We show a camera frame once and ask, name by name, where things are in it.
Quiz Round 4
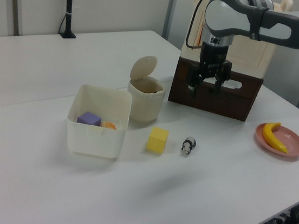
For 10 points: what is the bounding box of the yellow block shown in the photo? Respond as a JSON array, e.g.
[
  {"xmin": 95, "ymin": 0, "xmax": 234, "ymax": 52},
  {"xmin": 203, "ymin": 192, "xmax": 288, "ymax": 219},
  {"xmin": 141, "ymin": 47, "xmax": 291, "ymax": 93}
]
[{"xmin": 145, "ymin": 126, "xmax": 170, "ymax": 155}]

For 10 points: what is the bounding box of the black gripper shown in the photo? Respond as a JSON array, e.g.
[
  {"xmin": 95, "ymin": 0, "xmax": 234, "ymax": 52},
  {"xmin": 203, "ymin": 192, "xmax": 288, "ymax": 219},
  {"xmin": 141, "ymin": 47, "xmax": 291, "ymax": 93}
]
[{"xmin": 184, "ymin": 40, "xmax": 235, "ymax": 102}]

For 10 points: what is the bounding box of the beige trash can with lid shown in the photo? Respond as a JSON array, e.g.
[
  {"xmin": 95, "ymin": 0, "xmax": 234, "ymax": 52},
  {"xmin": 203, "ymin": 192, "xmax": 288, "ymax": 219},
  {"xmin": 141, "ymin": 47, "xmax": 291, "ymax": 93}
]
[{"xmin": 123, "ymin": 53, "xmax": 171, "ymax": 125}]

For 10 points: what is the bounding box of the black pole stand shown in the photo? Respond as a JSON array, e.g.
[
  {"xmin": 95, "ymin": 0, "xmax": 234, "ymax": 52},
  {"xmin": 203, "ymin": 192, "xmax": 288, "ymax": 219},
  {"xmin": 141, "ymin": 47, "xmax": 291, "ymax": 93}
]
[{"xmin": 59, "ymin": 0, "xmax": 81, "ymax": 40}]

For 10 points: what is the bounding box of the orange toy fruit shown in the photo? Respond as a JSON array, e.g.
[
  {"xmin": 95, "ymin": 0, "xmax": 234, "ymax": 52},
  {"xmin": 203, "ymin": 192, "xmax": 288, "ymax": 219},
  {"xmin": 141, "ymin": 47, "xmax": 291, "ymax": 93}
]
[{"xmin": 100, "ymin": 120, "xmax": 118, "ymax": 130}]

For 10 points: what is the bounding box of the black white panda toy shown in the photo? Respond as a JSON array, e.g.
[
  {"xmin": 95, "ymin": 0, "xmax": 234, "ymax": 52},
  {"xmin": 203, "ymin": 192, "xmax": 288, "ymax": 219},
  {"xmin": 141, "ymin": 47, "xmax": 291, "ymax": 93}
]
[{"xmin": 180, "ymin": 135, "xmax": 198, "ymax": 157}]

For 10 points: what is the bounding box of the white square plastic bin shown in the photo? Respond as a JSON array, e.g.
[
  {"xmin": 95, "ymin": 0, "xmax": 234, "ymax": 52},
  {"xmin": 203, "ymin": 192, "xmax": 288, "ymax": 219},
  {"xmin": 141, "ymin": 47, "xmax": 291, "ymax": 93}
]
[{"xmin": 62, "ymin": 82, "xmax": 134, "ymax": 162}]

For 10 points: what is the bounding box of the dark brown wooden drawer box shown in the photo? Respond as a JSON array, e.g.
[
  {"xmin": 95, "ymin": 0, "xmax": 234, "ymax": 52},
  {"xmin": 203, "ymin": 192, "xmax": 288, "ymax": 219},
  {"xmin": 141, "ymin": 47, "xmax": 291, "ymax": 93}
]
[{"xmin": 166, "ymin": 54, "xmax": 266, "ymax": 124}]

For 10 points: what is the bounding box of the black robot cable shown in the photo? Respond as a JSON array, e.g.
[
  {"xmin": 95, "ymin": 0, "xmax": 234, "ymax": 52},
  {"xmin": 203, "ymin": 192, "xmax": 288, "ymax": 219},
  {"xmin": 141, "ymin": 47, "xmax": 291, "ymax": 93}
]
[{"xmin": 184, "ymin": 0, "xmax": 216, "ymax": 53}]

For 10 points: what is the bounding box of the yellow banana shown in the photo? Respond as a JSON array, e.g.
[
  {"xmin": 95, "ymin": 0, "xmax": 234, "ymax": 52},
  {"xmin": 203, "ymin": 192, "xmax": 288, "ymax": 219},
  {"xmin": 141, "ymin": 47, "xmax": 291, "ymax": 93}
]
[{"xmin": 259, "ymin": 120, "xmax": 292, "ymax": 154}]

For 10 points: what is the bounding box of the purple cube block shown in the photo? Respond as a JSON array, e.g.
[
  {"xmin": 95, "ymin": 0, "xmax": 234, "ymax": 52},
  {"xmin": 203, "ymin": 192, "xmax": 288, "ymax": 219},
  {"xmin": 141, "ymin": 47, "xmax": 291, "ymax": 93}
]
[{"xmin": 76, "ymin": 110, "xmax": 103, "ymax": 127}]

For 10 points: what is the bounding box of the pink plate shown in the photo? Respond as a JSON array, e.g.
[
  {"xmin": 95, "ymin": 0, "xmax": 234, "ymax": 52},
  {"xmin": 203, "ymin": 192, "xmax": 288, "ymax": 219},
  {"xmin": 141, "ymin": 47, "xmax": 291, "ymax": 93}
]
[{"xmin": 252, "ymin": 121, "xmax": 299, "ymax": 162}]

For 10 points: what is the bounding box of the cream toy cabinet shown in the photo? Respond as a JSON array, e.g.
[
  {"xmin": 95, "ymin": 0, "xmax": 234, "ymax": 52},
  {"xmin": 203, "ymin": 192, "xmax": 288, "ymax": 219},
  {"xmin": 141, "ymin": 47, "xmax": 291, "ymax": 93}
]
[{"xmin": 178, "ymin": 0, "xmax": 294, "ymax": 81}]

